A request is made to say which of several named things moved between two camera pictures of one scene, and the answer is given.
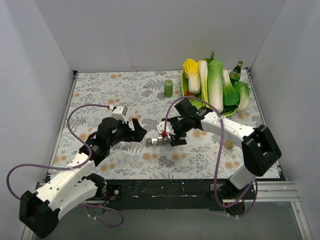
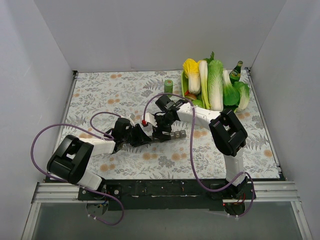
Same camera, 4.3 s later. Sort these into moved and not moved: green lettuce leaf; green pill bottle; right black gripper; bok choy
Moved: right black gripper
Not moved: bok choy; green lettuce leaf; green pill bottle
